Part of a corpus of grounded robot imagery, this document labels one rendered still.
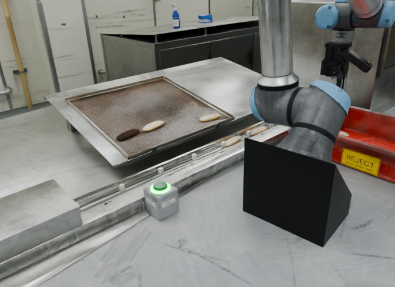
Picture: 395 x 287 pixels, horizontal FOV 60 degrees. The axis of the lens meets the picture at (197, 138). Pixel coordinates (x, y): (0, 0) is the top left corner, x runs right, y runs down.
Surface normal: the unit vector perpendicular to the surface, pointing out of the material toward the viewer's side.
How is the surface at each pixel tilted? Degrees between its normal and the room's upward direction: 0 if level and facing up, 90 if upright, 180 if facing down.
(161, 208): 90
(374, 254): 0
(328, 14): 90
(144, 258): 0
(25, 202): 0
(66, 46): 90
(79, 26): 90
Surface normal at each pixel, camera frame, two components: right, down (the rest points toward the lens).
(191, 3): 0.65, 0.29
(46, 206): -0.04, -0.91
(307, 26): -0.76, 0.29
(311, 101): -0.56, -0.42
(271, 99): -0.47, 0.44
